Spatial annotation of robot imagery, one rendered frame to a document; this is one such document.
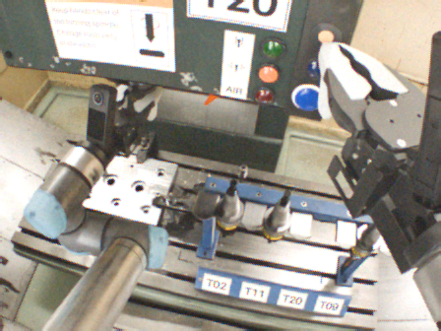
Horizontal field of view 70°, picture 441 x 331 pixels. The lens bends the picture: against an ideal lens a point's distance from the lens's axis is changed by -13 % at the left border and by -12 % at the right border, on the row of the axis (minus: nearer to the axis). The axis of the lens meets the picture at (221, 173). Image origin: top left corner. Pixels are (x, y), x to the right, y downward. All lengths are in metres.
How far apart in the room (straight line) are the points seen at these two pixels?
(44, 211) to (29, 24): 0.28
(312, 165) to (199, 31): 1.46
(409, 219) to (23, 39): 0.47
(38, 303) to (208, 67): 1.22
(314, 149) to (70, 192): 1.44
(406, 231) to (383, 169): 0.05
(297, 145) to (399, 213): 1.57
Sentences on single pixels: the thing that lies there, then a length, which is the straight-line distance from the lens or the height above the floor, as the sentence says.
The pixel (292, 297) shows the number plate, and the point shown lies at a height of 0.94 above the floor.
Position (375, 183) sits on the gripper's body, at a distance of 0.27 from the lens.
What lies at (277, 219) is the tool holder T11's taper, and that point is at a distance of 0.77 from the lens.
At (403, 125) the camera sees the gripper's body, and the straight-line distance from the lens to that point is 0.27.
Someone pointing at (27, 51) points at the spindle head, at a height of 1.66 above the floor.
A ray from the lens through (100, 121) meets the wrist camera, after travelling 0.63.
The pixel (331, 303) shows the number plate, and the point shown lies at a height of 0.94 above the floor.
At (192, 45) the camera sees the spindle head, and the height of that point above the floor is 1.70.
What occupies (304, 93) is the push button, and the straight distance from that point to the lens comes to 0.39.
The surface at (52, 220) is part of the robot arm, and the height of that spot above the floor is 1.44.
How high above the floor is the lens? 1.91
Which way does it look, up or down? 53 degrees down
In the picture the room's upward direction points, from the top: 5 degrees clockwise
